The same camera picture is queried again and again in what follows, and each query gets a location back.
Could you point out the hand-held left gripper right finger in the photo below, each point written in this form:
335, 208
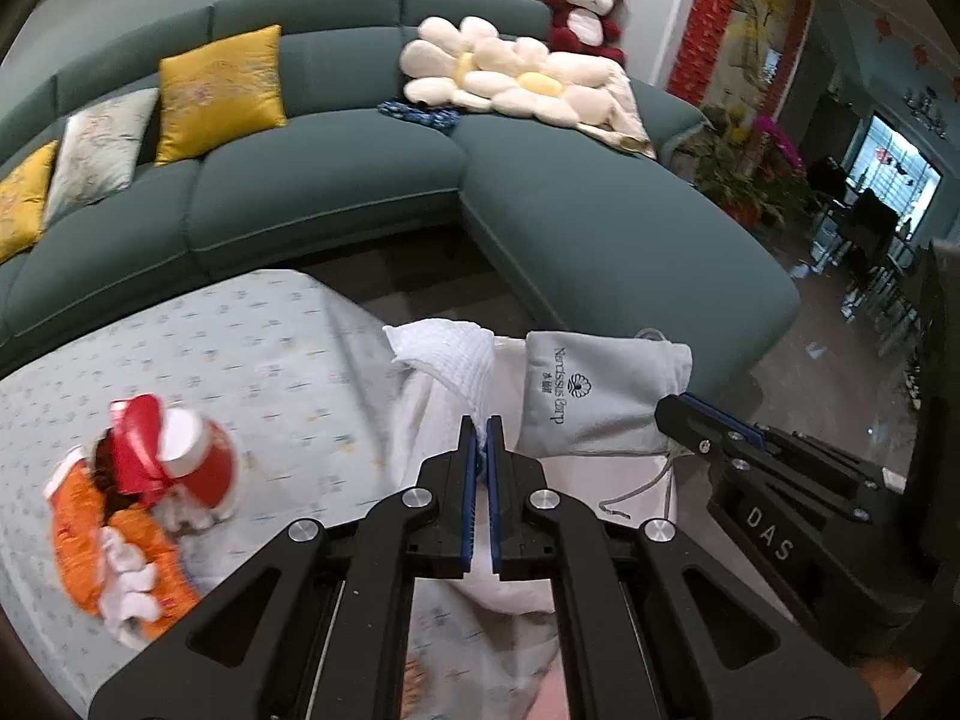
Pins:
495, 480

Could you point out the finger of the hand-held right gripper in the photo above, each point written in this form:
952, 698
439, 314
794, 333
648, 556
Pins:
810, 454
690, 427

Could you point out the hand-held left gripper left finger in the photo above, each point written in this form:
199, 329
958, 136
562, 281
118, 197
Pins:
469, 480

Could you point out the white trash bag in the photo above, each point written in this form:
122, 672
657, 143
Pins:
517, 592

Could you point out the white towel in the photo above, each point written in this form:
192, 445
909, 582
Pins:
442, 360

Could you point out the potted green plant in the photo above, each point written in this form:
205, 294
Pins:
731, 172

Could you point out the floral light blue tablecloth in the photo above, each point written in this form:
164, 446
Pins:
225, 360

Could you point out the pink orchid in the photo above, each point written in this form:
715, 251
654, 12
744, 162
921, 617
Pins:
780, 142

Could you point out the bright window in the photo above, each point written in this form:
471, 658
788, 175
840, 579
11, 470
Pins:
892, 165

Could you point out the teal fabric sofa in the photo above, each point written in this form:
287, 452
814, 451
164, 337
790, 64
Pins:
315, 195

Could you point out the red shiny packet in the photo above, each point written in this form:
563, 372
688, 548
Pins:
131, 450

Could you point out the chandelier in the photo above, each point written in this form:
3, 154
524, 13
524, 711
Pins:
926, 109

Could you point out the blue patterned cloth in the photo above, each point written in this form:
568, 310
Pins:
420, 114

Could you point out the cream flower-shaped pillow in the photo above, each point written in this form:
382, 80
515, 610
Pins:
439, 52
536, 82

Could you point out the red and white plush toy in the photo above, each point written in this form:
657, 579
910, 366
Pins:
581, 22

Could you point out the large yellow embroidered cushion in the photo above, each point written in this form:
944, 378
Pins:
221, 97

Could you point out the white floral cushion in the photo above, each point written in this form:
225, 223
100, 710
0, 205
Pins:
97, 150

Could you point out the small yellow embroidered cushion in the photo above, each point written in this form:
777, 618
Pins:
22, 199

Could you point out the red wall hanging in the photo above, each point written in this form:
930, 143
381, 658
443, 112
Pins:
705, 30

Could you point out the yellow blossom wall painting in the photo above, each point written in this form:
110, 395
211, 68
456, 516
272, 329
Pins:
772, 30

